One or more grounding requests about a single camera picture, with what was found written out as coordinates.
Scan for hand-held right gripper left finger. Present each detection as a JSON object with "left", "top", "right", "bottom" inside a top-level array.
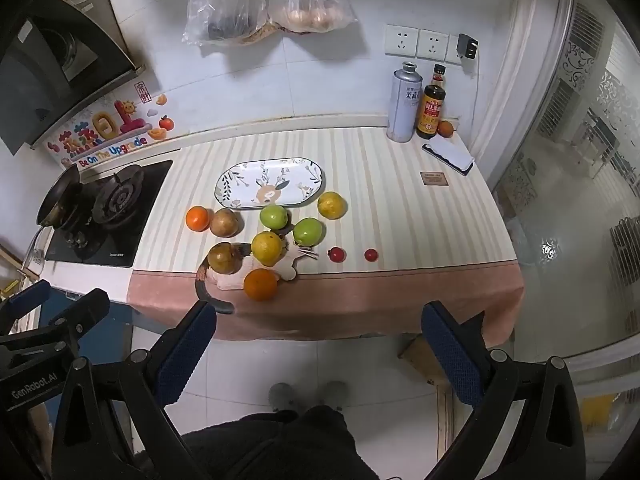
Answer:
[{"left": 52, "top": 301, "right": 218, "bottom": 480}]

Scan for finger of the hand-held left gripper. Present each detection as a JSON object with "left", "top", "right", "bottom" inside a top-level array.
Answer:
[
  {"left": 0, "top": 289, "right": 111, "bottom": 361},
  {"left": 0, "top": 280, "right": 52, "bottom": 333}
]

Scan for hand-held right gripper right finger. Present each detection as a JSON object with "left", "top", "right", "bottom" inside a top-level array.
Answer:
[{"left": 421, "top": 301, "right": 588, "bottom": 480}]

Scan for orange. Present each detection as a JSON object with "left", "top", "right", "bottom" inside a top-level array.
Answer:
[
  {"left": 243, "top": 268, "right": 278, "bottom": 302},
  {"left": 185, "top": 206, "right": 210, "bottom": 232}
]

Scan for red apple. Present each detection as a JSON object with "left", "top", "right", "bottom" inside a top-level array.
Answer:
[
  {"left": 209, "top": 208, "right": 240, "bottom": 239},
  {"left": 207, "top": 242, "right": 241, "bottom": 276}
]

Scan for yellow citrus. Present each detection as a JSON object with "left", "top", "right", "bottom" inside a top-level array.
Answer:
[
  {"left": 251, "top": 231, "right": 284, "bottom": 267},
  {"left": 317, "top": 191, "right": 347, "bottom": 220}
]

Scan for green apple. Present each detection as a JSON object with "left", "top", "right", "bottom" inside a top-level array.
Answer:
[
  {"left": 293, "top": 217, "right": 324, "bottom": 247},
  {"left": 259, "top": 203, "right": 289, "bottom": 231}
]

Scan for oval patterned ceramic plate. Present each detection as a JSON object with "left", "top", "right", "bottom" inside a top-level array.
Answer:
[{"left": 214, "top": 157, "right": 326, "bottom": 209}]

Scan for cardboard box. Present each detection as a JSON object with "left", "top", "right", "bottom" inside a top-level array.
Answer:
[{"left": 397, "top": 332, "right": 451, "bottom": 386}]

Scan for blue cabinet door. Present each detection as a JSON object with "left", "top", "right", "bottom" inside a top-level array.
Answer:
[{"left": 40, "top": 290, "right": 133, "bottom": 386}]

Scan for grey slipper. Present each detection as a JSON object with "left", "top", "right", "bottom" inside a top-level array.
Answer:
[{"left": 268, "top": 382, "right": 296, "bottom": 411}]

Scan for black gas stove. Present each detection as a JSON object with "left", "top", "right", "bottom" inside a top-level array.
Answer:
[{"left": 44, "top": 160, "right": 174, "bottom": 268}]

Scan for black frying pan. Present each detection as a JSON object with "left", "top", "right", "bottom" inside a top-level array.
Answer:
[{"left": 25, "top": 163, "right": 83, "bottom": 266}]

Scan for person's dark trousers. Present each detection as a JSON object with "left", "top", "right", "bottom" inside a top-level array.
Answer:
[{"left": 180, "top": 405, "right": 381, "bottom": 480}]

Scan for striped tablecloth with cat print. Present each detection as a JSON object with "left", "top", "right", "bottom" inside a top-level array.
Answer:
[{"left": 125, "top": 127, "right": 526, "bottom": 343}]

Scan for white folded cloth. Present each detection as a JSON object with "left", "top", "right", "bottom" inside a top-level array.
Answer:
[{"left": 421, "top": 136, "right": 475, "bottom": 177}]

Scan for patterned glass sliding door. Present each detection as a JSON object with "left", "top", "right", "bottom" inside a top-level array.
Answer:
[{"left": 492, "top": 0, "right": 640, "bottom": 361}]

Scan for black range hood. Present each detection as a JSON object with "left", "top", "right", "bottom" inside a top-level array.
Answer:
[{"left": 0, "top": 0, "right": 146, "bottom": 153}]

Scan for dark sauce bottle red label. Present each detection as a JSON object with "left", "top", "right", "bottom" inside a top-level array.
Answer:
[{"left": 416, "top": 84, "right": 447, "bottom": 141}]

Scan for silver metal can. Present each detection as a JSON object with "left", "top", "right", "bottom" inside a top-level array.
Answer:
[{"left": 386, "top": 61, "right": 424, "bottom": 143}]

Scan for black plug-in charger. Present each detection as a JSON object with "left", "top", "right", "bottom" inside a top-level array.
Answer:
[{"left": 457, "top": 33, "right": 479, "bottom": 61}]

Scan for plastic bag with dark contents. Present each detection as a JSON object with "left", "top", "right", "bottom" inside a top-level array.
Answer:
[{"left": 182, "top": 0, "right": 273, "bottom": 46}]

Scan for colourful wall sticker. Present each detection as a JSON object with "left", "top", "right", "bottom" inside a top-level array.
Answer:
[{"left": 47, "top": 82, "right": 173, "bottom": 171}]

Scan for white wall socket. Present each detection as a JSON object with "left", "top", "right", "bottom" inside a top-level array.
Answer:
[
  {"left": 384, "top": 24, "right": 420, "bottom": 58},
  {"left": 416, "top": 29, "right": 451, "bottom": 61}
]

